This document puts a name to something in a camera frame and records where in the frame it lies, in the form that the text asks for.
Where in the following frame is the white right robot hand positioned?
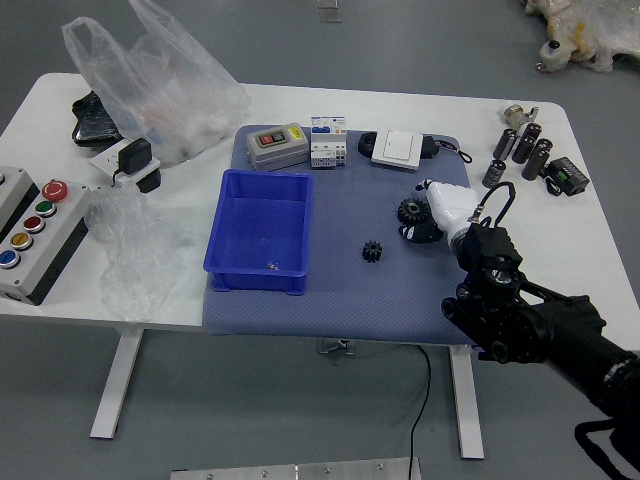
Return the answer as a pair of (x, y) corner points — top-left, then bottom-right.
(398, 178), (480, 247)

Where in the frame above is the big black gear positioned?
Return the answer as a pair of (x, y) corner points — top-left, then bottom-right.
(397, 197), (430, 226)

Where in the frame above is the blue plastic box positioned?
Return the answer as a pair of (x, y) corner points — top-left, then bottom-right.
(202, 168), (315, 297)

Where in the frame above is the grey pushbutton control box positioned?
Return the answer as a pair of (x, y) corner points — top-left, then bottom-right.
(0, 178), (94, 306)

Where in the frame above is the silver metal fitting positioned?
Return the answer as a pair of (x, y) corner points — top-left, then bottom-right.
(502, 103), (541, 130)

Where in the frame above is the black module green terminal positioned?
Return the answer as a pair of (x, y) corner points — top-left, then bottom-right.
(543, 156), (591, 197)

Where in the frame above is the white circuit breaker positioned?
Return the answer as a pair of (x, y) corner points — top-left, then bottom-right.
(309, 115), (349, 170)

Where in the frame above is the blue-grey mat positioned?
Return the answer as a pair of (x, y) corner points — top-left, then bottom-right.
(201, 123), (485, 347)

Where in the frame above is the white table leg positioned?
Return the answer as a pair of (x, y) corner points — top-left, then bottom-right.
(448, 344), (485, 460)
(89, 329), (144, 440)

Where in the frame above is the white yellow wrapped bundle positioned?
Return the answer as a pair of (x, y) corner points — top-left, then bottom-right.
(522, 0), (640, 76)

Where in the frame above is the metal floor cover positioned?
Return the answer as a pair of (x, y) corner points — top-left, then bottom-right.
(316, 0), (344, 24)

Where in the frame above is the black block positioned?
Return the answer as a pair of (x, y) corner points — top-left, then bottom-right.
(134, 168), (163, 194)

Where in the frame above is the large clear plastic bag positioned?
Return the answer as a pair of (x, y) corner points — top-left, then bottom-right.
(60, 0), (252, 169)

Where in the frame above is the silver metal plate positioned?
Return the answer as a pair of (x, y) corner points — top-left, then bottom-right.
(169, 456), (422, 480)

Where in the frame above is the black power adapter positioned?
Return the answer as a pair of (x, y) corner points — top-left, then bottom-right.
(110, 138), (154, 187)

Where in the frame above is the crumpled clear plastic bag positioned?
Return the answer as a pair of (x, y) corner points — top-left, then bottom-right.
(85, 180), (199, 324)

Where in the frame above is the white socket plate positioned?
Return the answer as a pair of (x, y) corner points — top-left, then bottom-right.
(89, 139), (162, 182)

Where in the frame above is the black plastic tray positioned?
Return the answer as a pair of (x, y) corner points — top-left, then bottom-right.
(71, 90), (124, 147)

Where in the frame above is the small black module with wires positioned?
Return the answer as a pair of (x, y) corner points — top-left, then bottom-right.
(422, 135), (474, 164)

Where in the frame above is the white wall switch plate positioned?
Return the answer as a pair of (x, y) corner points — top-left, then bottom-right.
(370, 129), (425, 172)

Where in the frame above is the metal bracket under table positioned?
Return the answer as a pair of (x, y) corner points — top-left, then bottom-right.
(315, 338), (356, 356)

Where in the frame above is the grey switch box yellow label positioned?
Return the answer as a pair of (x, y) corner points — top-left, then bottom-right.
(245, 122), (310, 172)

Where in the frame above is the black floor cable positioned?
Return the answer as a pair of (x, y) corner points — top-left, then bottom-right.
(408, 344), (432, 480)

